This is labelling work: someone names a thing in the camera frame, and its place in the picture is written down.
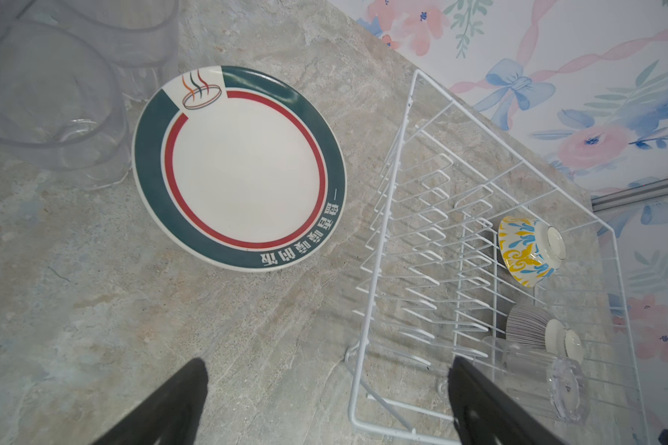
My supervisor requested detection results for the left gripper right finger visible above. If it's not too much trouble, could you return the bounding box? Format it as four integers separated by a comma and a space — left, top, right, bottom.
448, 357, 561, 445

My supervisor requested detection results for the clear glass tumbler front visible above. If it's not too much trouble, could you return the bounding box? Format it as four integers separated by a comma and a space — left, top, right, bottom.
475, 337, 590, 425

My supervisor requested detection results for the right aluminium corner post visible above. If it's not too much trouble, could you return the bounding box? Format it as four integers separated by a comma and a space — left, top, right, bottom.
591, 179, 668, 212

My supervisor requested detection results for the clear glass tumbler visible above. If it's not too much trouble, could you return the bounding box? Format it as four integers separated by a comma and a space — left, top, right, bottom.
26, 0, 180, 102
0, 22, 131, 190
475, 337, 590, 425

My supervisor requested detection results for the yellow patterned ceramic bowl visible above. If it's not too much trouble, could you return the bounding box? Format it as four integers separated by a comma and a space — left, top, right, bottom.
497, 216, 567, 289

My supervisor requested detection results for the white plate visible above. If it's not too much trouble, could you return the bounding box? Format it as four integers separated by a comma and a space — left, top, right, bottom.
132, 66, 347, 273

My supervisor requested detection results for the grey striped ceramic bowl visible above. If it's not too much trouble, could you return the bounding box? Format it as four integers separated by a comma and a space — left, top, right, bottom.
505, 304, 585, 363

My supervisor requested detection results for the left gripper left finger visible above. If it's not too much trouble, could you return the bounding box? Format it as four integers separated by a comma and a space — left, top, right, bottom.
96, 358, 209, 444

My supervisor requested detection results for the white wire dish rack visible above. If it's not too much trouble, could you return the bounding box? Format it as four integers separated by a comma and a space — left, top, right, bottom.
343, 70, 652, 444

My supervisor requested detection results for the clear glass tumbler back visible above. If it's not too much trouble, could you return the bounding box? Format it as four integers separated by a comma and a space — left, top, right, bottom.
26, 0, 180, 102

